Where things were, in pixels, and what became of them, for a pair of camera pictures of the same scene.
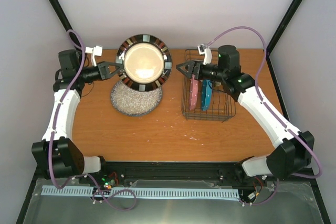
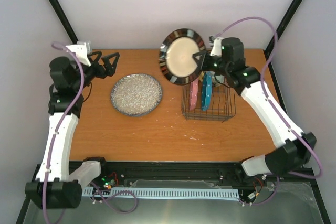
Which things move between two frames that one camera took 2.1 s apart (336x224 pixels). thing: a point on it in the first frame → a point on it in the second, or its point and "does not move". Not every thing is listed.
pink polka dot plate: (193, 92) does not move
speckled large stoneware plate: (134, 103) does not move
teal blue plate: (207, 89) does not move
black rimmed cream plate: (147, 62) → (176, 60)
